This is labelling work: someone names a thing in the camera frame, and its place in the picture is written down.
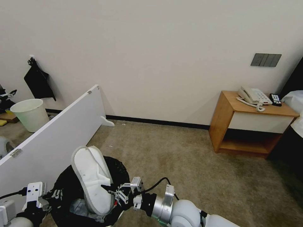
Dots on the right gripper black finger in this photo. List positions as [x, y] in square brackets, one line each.
[123, 186]
[122, 198]

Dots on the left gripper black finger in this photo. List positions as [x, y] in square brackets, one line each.
[45, 205]
[55, 194]

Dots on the black mesh trash bin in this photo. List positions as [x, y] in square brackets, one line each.
[118, 172]

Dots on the white slipper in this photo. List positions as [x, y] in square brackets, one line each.
[92, 175]

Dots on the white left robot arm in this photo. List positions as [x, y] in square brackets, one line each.
[14, 217]

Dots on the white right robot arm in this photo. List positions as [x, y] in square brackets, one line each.
[182, 212]

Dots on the white partition board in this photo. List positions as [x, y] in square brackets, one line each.
[59, 132]

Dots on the white plastic bucket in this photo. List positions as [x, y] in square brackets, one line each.
[30, 115]

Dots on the brown cardboard piece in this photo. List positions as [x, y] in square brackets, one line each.
[10, 118]

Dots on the yellow sponge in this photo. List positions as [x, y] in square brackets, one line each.
[2, 123]

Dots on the black hanging bag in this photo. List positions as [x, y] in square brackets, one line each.
[38, 82]

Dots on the wooden nightstand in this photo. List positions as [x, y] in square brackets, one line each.
[246, 123]

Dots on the black remote control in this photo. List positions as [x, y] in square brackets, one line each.
[275, 99]

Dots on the white bed sheet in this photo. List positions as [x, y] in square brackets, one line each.
[296, 104]

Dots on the black headboard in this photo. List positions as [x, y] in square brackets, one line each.
[296, 75]

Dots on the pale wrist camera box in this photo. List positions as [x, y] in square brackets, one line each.
[35, 191]
[137, 184]

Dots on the grey wall switch panel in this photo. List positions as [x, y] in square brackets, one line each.
[266, 60]

